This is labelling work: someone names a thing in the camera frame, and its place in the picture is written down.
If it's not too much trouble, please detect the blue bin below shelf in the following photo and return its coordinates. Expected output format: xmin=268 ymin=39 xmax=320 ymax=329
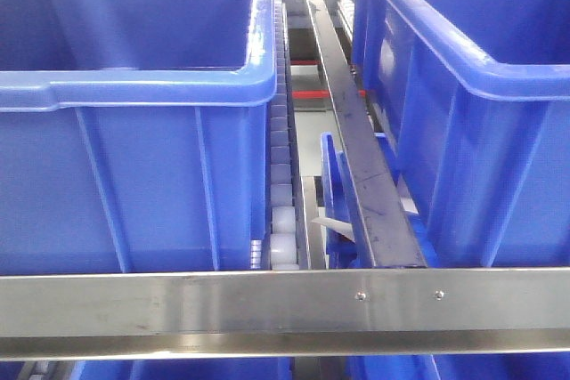
xmin=320 ymin=133 xmax=374 ymax=269

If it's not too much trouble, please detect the white roller track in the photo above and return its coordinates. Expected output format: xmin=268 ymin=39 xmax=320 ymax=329
xmin=269 ymin=0 xmax=300 ymax=271

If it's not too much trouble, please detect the large blue bin left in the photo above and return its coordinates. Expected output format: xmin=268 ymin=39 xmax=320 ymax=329
xmin=1 ymin=0 xmax=278 ymax=275

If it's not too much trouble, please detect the large blue bin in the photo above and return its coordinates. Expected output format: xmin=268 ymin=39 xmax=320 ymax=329
xmin=1 ymin=0 xmax=278 ymax=275
xmin=353 ymin=0 xmax=569 ymax=267

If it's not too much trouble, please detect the large blue bin right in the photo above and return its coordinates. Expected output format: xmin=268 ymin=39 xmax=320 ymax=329
xmin=353 ymin=0 xmax=569 ymax=267

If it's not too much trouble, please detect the dark steel divider rail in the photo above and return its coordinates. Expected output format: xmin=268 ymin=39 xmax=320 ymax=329
xmin=306 ymin=0 xmax=428 ymax=268

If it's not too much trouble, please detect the steel front shelf rail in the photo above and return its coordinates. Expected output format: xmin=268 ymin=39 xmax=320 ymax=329
xmin=1 ymin=268 xmax=569 ymax=360

